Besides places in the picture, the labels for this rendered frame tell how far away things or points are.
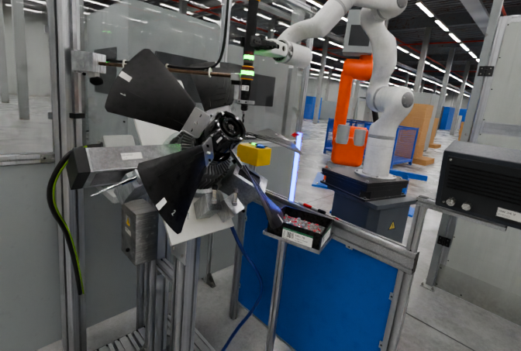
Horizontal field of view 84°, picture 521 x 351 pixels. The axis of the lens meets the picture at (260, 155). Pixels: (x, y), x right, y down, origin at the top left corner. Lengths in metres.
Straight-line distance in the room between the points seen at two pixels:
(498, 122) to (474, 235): 0.80
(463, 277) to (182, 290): 2.08
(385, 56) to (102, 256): 1.67
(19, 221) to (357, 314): 1.45
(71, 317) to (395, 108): 1.70
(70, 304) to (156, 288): 0.38
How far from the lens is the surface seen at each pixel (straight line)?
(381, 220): 1.40
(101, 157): 0.91
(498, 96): 2.50
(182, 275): 1.22
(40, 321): 1.87
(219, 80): 1.13
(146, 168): 0.74
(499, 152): 1.04
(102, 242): 1.74
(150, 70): 0.96
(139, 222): 1.24
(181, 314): 1.35
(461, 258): 2.69
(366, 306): 1.34
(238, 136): 0.95
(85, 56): 1.29
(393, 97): 1.38
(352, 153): 4.86
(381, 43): 1.42
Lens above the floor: 1.32
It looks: 11 degrees down
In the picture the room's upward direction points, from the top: 6 degrees clockwise
